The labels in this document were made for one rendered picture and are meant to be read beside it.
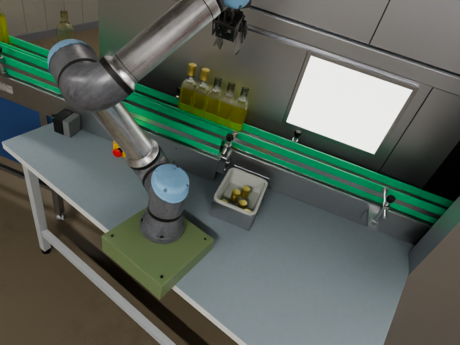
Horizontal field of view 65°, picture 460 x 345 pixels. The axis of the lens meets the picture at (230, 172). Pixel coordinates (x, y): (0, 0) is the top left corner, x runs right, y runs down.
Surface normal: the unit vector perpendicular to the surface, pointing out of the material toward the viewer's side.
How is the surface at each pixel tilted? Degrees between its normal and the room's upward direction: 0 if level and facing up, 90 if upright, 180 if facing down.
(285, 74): 90
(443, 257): 90
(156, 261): 4
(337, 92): 90
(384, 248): 0
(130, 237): 4
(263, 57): 90
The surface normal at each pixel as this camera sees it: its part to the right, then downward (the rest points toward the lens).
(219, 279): 0.21, -0.74
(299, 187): -0.32, 0.57
